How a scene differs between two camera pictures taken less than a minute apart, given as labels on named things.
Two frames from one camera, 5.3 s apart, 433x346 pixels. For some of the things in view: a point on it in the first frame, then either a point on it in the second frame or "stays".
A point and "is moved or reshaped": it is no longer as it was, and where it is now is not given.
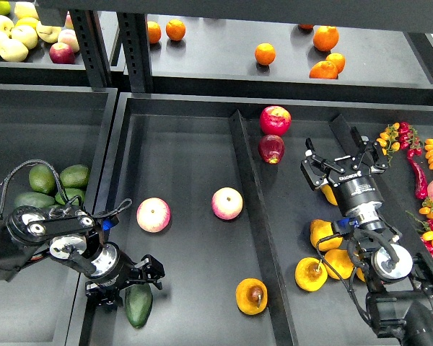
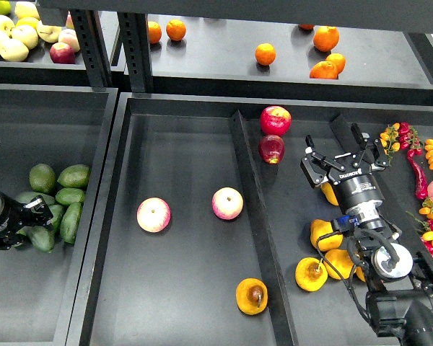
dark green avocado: (138, 300) is moved or reshaped
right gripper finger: (315, 168) stays
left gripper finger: (149, 269) -> (40, 211)
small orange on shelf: (338, 60) stays
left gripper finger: (100, 294) -> (6, 241)
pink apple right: (226, 203) stays
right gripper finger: (373, 151) stays
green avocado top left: (42, 179) stays
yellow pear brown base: (251, 295) stays
